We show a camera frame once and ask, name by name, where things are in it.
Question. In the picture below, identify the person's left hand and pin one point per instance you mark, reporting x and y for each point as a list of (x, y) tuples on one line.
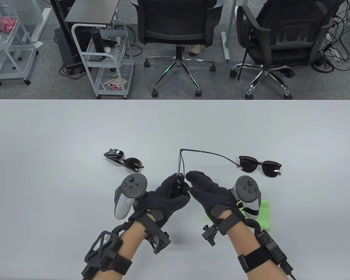
[(163, 198)]

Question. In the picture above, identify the person's right hand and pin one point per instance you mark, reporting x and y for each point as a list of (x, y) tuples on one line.
[(215, 195)]

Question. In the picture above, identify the black sunglasses thin temples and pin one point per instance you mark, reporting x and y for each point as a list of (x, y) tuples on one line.
[(181, 162)]

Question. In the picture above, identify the black aviator sunglasses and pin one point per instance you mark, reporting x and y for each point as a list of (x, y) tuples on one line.
[(132, 164)]

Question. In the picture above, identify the green microfibre cloth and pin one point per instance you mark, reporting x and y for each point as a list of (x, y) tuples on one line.
[(264, 215)]

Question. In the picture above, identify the black square sunglasses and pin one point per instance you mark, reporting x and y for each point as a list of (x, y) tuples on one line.
[(272, 169)]

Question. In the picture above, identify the person's right forearm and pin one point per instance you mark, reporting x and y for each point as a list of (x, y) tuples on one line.
[(245, 245)]

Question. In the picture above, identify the black caged tracker white label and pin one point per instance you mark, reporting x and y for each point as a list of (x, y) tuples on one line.
[(100, 245)]

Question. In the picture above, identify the red white packet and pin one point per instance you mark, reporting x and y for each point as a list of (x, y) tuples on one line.
[(116, 84)]

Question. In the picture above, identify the white desk leg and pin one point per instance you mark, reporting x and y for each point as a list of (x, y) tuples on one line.
[(40, 26), (225, 46)]

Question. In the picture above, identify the black mesh office chair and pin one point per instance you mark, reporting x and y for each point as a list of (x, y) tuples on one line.
[(175, 29), (280, 55)]

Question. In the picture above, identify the small black device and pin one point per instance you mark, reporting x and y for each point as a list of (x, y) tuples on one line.
[(110, 43)]

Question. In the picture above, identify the black cylindrical bottle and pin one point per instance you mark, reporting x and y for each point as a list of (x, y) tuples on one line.
[(97, 40)]

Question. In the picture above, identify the black computer tower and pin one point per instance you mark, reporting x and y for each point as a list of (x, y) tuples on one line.
[(67, 49)]

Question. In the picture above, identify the white power strip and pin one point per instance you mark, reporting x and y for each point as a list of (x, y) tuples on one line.
[(334, 54)]

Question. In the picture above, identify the white paper tag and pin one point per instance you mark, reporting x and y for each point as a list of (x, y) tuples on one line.
[(38, 44)]

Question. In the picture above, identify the dark brown side table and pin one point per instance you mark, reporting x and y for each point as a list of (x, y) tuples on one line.
[(90, 11)]

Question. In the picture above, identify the white metal shelf cart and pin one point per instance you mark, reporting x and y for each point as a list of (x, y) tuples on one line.
[(5, 62)]

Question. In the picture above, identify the pink cloth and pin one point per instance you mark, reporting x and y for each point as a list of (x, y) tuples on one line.
[(4, 23)]

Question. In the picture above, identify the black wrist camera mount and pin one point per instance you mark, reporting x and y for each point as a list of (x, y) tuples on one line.
[(210, 233), (160, 242)]

